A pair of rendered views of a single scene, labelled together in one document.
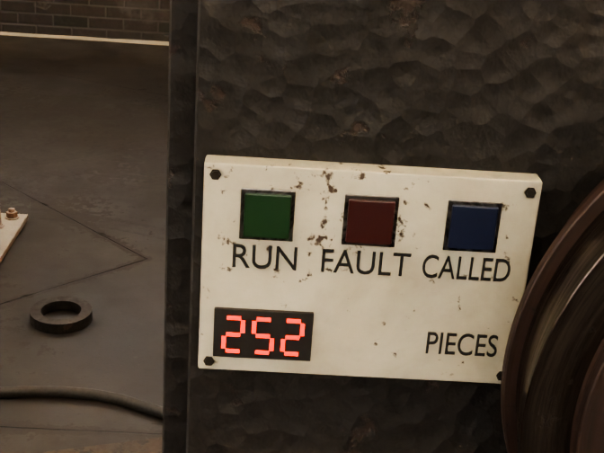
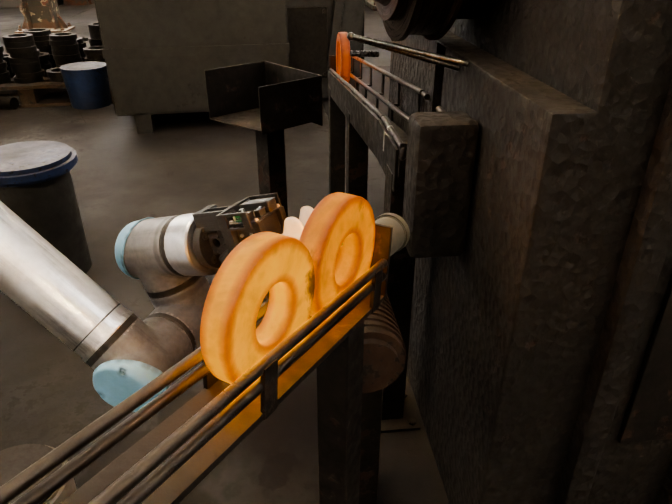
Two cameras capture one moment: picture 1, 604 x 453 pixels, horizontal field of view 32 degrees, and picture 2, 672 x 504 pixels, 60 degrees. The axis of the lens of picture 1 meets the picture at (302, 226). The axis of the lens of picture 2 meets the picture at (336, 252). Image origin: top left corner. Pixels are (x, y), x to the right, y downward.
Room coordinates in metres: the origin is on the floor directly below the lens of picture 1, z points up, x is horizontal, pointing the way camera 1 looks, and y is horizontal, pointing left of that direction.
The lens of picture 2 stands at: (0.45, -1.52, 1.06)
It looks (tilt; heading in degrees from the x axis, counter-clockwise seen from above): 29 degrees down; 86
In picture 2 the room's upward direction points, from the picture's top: straight up
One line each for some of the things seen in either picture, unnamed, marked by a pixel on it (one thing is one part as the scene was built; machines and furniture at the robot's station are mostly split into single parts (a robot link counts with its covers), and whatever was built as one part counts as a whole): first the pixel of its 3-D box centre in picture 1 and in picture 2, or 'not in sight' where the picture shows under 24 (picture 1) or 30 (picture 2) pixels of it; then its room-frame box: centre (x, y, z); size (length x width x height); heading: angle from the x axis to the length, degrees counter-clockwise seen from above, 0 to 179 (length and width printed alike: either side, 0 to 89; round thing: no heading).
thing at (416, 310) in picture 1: (363, 274); not in sight; (0.76, -0.05, 1.15); 0.26 x 0.02 x 0.18; 92
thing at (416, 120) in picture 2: not in sight; (439, 186); (0.69, -0.63, 0.68); 0.11 x 0.08 x 0.24; 2
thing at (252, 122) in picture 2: not in sight; (269, 195); (0.36, 0.09, 0.36); 0.26 x 0.20 x 0.72; 127
